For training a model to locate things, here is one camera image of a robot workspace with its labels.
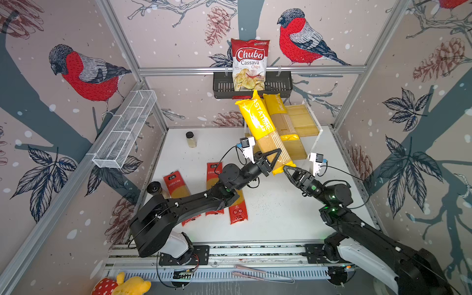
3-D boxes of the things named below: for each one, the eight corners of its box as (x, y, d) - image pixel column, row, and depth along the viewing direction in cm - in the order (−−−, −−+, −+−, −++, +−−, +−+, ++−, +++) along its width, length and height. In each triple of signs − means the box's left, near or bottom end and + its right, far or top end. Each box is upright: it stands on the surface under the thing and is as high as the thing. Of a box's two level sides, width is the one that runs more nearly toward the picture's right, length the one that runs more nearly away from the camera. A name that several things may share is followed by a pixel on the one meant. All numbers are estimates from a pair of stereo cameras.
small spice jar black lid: (188, 148, 112) (184, 138, 105) (190, 141, 116) (186, 131, 108) (195, 148, 112) (192, 138, 105) (197, 141, 116) (194, 131, 108)
